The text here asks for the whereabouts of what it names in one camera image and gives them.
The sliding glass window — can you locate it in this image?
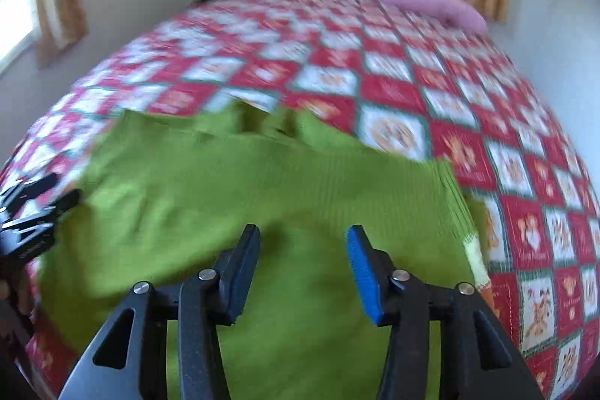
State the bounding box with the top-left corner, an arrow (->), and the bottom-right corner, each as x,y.
0,0 -> 39,78

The pink pillow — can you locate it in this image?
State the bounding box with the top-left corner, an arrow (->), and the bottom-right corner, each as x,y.
374,0 -> 489,34

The green orange striped knit sweater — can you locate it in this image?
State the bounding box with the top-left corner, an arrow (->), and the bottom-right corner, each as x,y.
36,102 -> 494,400

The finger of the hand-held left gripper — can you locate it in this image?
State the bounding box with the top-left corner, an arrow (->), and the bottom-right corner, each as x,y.
0,172 -> 60,214
44,189 -> 83,223

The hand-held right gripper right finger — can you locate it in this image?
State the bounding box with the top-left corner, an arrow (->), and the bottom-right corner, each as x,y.
346,225 -> 545,400

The red checkered printed bedspread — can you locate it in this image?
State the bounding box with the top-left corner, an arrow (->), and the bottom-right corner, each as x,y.
0,0 -> 600,400

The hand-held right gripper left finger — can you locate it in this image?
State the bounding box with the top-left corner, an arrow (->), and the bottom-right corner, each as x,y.
58,224 -> 262,400

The person's left hand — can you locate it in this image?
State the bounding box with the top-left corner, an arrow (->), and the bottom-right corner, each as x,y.
0,262 -> 35,317

